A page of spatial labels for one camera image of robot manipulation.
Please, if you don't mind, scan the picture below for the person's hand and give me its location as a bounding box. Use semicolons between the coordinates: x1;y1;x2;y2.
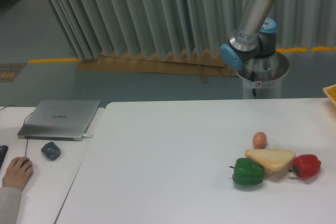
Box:
2;156;34;191

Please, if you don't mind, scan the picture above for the black computer mouse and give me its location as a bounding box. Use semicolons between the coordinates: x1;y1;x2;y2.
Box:
20;158;30;168

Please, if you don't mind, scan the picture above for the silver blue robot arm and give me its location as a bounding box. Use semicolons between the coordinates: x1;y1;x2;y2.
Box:
219;0;335;69

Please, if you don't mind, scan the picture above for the grey sleeved forearm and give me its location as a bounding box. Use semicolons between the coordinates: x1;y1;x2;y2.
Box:
1;187;22;223

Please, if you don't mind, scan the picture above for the green bell pepper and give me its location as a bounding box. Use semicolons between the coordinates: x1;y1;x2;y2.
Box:
231;158;265;186

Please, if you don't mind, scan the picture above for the red bell pepper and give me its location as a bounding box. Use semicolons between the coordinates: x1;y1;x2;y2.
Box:
288;154;321;178

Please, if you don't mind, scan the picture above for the black keyboard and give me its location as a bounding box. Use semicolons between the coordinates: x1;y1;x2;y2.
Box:
0;145;8;169

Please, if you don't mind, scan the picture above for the dark grey round device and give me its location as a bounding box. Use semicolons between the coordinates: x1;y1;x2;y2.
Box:
41;142;61;161

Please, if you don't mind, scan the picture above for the silver laptop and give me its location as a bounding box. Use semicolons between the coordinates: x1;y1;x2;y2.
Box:
17;100;100;141

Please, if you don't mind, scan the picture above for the grey pleated curtain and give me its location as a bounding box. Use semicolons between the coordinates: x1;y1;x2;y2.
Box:
47;0;335;60

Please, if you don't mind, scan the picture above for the brown egg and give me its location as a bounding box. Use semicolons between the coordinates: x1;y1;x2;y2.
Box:
253;132;267;148

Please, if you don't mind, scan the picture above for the bread slice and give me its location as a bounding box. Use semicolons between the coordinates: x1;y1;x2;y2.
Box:
245;148;296;174

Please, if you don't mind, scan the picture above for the black mouse cable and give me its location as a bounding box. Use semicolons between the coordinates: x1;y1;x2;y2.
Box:
0;105;40;158

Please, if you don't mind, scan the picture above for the black pedestal cable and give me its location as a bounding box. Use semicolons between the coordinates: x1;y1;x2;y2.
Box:
250;70;257;99

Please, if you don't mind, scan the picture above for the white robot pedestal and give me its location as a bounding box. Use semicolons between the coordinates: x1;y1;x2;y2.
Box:
236;52;289;99

